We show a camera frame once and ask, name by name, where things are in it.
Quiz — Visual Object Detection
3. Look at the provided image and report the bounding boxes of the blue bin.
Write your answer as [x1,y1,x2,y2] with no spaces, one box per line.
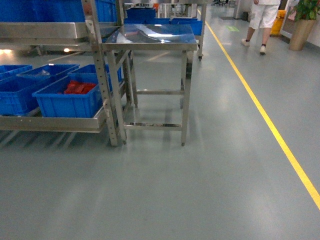
[32,74,102,118]
[68,64,123,83]
[0,75,58,116]

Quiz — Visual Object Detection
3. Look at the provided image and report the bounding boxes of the small stainless steel table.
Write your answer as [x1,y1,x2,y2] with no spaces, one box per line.
[101,23,199,147]

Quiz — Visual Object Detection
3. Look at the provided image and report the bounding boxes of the green potted plant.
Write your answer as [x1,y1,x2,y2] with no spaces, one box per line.
[289,0,320,51]

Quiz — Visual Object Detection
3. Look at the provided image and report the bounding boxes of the red parts in bin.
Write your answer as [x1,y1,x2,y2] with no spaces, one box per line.
[63,80,97,95]

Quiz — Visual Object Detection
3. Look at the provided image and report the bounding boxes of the yellow wet floor sign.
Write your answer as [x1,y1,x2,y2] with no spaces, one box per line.
[270,10,286,36]

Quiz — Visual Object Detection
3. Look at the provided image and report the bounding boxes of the blue bin front right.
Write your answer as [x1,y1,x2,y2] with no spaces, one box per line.
[32,74,102,118]

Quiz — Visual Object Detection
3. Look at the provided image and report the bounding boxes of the walking person in white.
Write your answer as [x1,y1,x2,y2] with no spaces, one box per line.
[241,0,281,56]

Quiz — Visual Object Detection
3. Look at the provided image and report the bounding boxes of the blue bin behind front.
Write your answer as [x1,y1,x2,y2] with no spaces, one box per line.
[68,64,123,83]

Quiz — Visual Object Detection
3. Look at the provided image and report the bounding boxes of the stainless steel shelf rack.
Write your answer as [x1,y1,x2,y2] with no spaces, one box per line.
[0,0,130,146]

